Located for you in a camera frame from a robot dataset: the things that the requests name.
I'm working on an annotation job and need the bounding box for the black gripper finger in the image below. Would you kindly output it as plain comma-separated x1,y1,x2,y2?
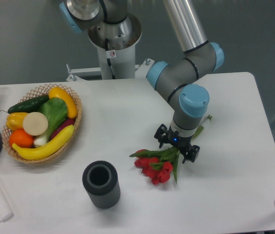
179,143,200,163
154,124,170,148

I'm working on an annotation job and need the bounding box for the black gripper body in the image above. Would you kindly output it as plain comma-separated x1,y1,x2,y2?
167,130,192,153

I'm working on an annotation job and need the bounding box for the red tulip bouquet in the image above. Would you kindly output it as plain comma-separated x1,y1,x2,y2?
130,115,213,185

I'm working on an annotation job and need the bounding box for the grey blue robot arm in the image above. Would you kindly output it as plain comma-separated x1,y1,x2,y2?
59,0,224,162

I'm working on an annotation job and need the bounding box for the dark grey ribbed vase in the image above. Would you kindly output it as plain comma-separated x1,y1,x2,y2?
82,160,121,209

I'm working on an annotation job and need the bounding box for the purple eggplant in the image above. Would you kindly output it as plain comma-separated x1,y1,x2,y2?
49,118,75,140

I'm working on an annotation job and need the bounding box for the green bok choy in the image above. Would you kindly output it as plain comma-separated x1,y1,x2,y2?
34,97,68,147

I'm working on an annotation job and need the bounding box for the yellow squash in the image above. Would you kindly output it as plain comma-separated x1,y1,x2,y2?
49,86,77,118

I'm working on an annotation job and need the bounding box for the woven wicker basket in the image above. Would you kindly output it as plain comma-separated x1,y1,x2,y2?
2,83,82,164

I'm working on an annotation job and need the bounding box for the beige round disc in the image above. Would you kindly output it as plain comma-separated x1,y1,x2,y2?
22,112,48,136

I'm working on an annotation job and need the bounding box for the yellow banana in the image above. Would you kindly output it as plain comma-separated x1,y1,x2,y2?
12,125,74,160

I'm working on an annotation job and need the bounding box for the dark green cucumber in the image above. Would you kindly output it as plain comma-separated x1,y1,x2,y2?
0,95,49,114

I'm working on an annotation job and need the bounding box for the orange fruit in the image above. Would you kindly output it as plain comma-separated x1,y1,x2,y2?
8,129,34,148

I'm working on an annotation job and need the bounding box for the yellow bell pepper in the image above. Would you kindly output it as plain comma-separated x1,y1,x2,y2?
6,112,28,131

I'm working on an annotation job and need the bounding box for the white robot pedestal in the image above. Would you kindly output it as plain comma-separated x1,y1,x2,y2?
66,13,154,81

